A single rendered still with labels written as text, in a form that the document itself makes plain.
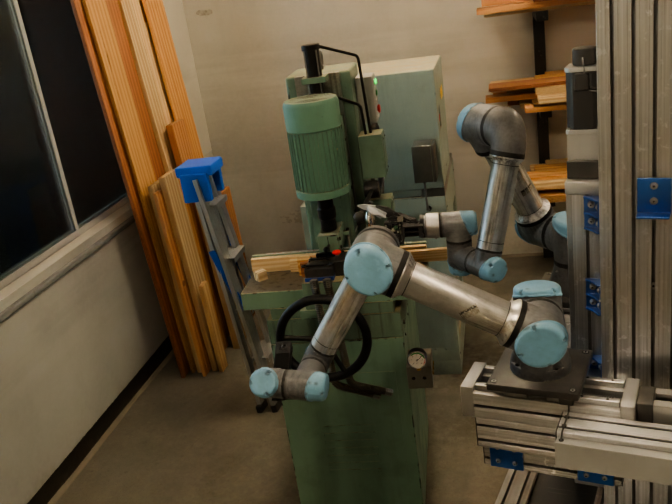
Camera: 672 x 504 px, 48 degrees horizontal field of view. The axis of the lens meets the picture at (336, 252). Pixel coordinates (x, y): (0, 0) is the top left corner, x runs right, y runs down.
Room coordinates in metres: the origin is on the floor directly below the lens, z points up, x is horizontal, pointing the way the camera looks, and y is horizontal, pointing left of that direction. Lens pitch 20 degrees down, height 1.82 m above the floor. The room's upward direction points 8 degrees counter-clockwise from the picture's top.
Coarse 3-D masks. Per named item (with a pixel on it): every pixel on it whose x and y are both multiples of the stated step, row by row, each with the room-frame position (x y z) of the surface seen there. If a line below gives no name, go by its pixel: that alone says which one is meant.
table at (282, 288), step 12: (252, 276) 2.39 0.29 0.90; (276, 276) 2.36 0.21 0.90; (288, 276) 2.34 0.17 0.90; (300, 276) 2.32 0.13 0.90; (252, 288) 2.28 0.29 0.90; (264, 288) 2.27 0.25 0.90; (276, 288) 2.25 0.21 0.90; (288, 288) 2.24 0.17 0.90; (300, 288) 2.22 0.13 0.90; (252, 300) 2.24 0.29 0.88; (264, 300) 2.23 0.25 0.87; (276, 300) 2.23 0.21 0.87; (288, 300) 2.22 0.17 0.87; (372, 300) 2.17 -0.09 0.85; (384, 300) 2.16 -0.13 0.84; (300, 312) 2.12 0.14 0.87; (312, 312) 2.11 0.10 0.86; (324, 312) 2.10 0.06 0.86
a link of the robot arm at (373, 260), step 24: (360, 240) 1.64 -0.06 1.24; (384, 240) 1.64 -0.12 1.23; (360, 264) 1.58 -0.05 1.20; (384, 264) 1.56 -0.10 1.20; (408, 264) 1.58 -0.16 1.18; (360, 288) 1.57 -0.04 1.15; (384, 288) 1.55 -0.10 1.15; (408, 288) 1.57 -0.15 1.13; (432, 288) 1.56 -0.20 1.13; (456, 288) 1.56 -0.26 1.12; (456, 312) 1.55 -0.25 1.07; (480, 312) 1.53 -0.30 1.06; (504, 312) 1.53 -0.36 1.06; (528, 312) 1.52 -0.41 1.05; (552, 312) 1.54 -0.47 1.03; (504, 336) 1.51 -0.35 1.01; (528, 336) 1.48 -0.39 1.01; (552, 336) 1.47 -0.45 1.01; (528, 360) 1.48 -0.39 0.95; (552, 360) 1.48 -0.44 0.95
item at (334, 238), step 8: (336, 224) 2.41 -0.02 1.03; (320, 232) 2.35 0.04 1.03; (328, 232) 2.34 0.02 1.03; (336, 232) 2.32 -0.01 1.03; (320, 240) 2.31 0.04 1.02; (328, 240) 2.31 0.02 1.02; (336, 240) 2.30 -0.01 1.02; (344, 240) 2.41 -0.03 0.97; (320, 248) 2.31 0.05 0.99; (336, 248) 2.30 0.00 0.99
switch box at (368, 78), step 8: (368, 80) 2.59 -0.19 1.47; (360, 88) 2.60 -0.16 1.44; (368, 88) 2.59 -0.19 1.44; (376, 88) 2.68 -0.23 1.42; (360, 96) 2.60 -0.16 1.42; (368, 96) 2.59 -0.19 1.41; (376, 96) 2.65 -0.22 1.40; (360, 104) 2.60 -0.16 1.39; (368, 104) 2.59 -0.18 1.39; (376, 104) 2.62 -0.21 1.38; (376, 112) 2.59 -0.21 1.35; (360, 120) 2.60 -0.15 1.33; (376, 120) 2.59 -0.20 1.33
